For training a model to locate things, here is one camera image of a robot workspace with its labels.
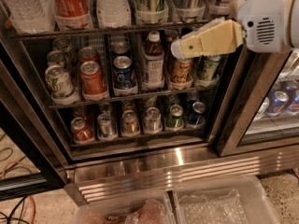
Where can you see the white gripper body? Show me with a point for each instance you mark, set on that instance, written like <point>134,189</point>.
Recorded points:
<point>263,20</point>

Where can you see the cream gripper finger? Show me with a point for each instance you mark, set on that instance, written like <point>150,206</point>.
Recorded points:
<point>217,37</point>

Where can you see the green white can front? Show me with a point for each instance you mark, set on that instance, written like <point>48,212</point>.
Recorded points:
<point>208,66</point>

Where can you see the gold orange can front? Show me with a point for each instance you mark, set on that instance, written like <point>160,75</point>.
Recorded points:
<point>180,73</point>

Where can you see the green silver tall can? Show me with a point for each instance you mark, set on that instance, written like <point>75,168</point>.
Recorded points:
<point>150,11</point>

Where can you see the blue can bottom shelf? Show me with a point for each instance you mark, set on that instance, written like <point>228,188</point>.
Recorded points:
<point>196,115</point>

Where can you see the blue pepsi can right fridge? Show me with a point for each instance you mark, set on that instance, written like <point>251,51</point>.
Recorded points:
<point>277,100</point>

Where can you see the green can bottom shelf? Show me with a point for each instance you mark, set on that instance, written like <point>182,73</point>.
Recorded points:
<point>174,118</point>

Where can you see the blue pepsi can rear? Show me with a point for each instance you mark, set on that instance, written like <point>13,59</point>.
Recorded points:
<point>120,49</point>

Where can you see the blue pepsi can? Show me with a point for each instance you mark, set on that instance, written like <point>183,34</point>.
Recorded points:
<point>124,79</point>
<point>120,49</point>

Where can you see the blue pepsi can front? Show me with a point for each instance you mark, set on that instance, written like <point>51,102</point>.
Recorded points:
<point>124,79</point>

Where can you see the white can bottom shelf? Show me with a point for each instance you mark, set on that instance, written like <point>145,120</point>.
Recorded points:
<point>153,120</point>

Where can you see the stainless steel beverage fridge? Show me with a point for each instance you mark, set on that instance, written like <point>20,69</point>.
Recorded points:
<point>238,136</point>

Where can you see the gold can bottom shelf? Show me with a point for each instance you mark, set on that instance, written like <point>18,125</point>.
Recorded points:
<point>130,123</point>

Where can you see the red soda can rear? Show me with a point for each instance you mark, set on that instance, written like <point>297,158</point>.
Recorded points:
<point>88,54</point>

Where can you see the red soda can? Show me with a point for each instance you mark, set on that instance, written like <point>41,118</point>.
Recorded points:
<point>88,54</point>
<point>94,87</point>

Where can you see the red soda can front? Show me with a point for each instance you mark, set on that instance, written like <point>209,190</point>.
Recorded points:
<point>94,87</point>

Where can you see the silver can bottom shelf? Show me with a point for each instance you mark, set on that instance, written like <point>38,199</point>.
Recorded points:
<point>106,127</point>

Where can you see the white green can middle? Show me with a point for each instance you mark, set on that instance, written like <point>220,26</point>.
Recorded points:
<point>56,57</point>

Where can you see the white green soda can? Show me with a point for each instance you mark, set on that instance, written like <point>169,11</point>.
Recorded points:
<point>63,91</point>

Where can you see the red can bottom shelf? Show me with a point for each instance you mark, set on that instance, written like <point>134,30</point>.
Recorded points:
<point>81,131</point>

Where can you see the open fridge glass door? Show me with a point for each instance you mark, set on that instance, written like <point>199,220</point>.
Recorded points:
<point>23,126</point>

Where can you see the brown iced tea bottle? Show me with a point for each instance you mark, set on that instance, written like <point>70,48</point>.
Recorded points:
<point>153,65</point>

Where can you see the white labelled bottle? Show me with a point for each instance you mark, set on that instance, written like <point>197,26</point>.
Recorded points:
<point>113,13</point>

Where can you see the red cola bottle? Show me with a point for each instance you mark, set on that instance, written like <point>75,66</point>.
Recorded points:
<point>73,14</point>

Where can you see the clear plastic bin right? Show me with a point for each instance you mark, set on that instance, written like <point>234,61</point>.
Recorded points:
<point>225,200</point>

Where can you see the clear plastic bin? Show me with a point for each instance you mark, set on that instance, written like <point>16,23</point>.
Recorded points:
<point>225,200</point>
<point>142,207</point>

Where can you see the clear plastic bin left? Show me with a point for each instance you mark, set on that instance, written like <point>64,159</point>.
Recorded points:
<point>142,207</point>

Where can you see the clear water bottle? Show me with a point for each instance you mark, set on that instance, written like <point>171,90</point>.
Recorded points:
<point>31,16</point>

